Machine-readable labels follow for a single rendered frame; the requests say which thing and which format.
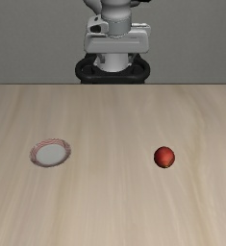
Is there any white plate with red rim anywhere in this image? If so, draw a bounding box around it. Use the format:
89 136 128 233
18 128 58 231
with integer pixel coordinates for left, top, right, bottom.
29 137 72 168

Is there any red onion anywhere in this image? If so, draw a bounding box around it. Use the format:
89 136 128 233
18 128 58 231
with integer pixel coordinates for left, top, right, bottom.
153 146 176 170

